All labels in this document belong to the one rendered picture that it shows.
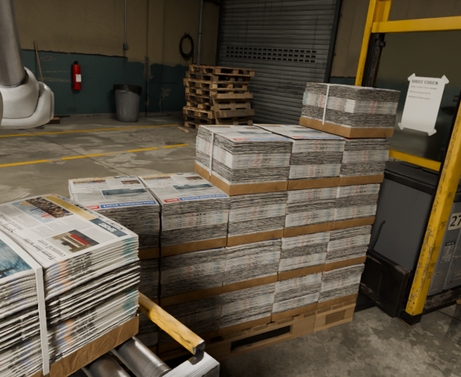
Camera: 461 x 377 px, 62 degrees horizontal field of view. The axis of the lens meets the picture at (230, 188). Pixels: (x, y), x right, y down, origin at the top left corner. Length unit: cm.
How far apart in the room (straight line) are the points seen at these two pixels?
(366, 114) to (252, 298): 100
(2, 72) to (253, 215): 103
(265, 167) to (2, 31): 100
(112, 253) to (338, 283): 164
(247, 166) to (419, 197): 123
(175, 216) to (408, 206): 151
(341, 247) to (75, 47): 735
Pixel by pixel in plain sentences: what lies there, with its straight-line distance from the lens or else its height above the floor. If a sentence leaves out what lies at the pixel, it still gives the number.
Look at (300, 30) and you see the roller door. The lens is 915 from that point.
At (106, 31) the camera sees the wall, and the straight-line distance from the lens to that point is 893.
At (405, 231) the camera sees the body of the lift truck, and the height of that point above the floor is 47.
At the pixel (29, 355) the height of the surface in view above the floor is 88.
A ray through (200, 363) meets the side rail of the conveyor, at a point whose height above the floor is 80.
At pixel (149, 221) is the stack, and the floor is 76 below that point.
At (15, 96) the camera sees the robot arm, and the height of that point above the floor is 119.
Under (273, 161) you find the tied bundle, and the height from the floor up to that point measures 97.
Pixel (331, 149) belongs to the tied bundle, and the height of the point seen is 102.
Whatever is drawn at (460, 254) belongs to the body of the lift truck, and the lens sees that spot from 263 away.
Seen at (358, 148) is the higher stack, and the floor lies 102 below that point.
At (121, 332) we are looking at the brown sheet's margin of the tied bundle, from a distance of 80.
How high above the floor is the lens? 133
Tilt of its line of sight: 18 degrees down
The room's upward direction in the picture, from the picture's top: 5 degrees clockwise
